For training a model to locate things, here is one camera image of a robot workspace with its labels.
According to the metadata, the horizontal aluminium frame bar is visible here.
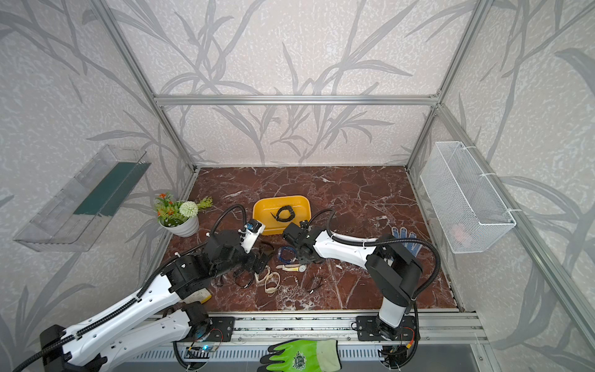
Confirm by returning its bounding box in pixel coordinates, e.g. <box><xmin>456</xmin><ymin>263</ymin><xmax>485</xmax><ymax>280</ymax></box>
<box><xmin>153</xmin><ymin>95</ymin><xmax>438</xmax><ymax>106</ymax></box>

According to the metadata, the clear acrylic wall shelf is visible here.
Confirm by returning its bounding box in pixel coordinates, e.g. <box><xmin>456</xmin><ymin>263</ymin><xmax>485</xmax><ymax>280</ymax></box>
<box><xmin>14</xmin><ymin>145</ymin><xmax>151</xmax><ymax>252</ymax></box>

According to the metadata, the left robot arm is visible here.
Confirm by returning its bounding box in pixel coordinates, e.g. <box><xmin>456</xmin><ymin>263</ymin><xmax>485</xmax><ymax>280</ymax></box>
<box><xmin>15</xmin><ymin>217</ymin><xmax>268</xmax><ymax>371</ymax></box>

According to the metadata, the silver chain bracelet watch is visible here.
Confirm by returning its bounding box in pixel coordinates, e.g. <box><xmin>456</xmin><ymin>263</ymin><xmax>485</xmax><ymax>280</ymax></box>
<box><xmin>280</xmin><ymin>275</ymin><xmax>301</xmax><ymax>292</ymax></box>

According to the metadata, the aluminium frame post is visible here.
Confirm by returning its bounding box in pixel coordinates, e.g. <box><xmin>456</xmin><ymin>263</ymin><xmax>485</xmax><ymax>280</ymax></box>
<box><xmin>91</xmin><ymin>0</ymin><xmax>197</xmax><ymax>172</ymax></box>

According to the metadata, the blue translucent watch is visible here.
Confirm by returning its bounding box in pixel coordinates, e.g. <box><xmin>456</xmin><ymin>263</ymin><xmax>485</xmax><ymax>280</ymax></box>
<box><xmin>277</xmin><ymin>246</ymin><xmax>297</xmax><ymax>265</ymax></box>

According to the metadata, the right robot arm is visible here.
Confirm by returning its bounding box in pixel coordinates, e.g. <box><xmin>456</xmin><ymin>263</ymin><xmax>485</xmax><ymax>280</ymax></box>
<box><xmin>282</xmin><ymin>209</ymin><xmax>442</xmax><ymax>340</ymax></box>

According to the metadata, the white wire mesh basket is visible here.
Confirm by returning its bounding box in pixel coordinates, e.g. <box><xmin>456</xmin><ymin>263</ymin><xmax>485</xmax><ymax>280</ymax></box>
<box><xmin>420</xmin><ymin>141</ymin><xmax>516</xmax><ymax>254</ymax></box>

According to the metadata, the yellow plastic storage box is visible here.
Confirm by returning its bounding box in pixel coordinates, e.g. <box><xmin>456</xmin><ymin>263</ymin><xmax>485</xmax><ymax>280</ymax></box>
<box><xmin>253</xmin><ymin>195</ymin><xmax>311</xmax><ymax>236</ymax></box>

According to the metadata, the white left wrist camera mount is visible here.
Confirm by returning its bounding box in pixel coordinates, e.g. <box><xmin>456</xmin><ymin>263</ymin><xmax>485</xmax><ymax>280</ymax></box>
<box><xmin>240</xmin><ymin>219</ymin><xmax>265</xmax><ymax>254</ymax></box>

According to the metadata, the potted artificial flower plant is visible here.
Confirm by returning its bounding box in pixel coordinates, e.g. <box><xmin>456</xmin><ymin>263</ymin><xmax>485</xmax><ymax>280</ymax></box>
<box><xmin>155</xmin><ymin>193</ymin><xmax>213</xmax><ymax>237</ymax></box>

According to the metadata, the blue dotted work glove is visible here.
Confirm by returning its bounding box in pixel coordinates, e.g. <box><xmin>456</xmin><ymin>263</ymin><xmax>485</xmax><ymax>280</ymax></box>
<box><xmin>391</xmin><ymin>226</ymin><xmax>422</xmax><ymax>257</ymax></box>

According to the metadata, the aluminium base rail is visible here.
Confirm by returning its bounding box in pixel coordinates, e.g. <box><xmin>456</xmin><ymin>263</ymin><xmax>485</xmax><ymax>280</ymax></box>
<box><xmin>209</xmin><ymin>309</ymin><xmax>489</xmax><ymax>346</ymax></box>

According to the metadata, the green work glove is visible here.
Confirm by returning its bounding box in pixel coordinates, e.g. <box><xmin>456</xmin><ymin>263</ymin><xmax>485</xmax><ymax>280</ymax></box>
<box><xmin>257</xmin><ymin>339</ymin><xmax>342</xmax><ymax>372</ymax></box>

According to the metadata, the chunky black watch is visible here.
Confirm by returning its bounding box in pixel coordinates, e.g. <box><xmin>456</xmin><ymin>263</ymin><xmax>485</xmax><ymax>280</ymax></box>
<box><xmin>259</xmin><ymin>241</ymin><xmax>276</xmax><ymax>260</ymax></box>

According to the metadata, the yellow work glove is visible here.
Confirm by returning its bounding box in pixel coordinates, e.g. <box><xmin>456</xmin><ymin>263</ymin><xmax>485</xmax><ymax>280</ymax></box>
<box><xmin>183</xmin><ymin>288</ymin><xmax>212</xmax><ymax>304</ymax></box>

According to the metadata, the black band watch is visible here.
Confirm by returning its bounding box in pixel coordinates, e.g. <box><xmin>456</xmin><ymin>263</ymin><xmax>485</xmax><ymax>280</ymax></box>
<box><xmin>232</xmin><ymin>271</ymin><xmax>255</xmax><ymax>289</ymax></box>

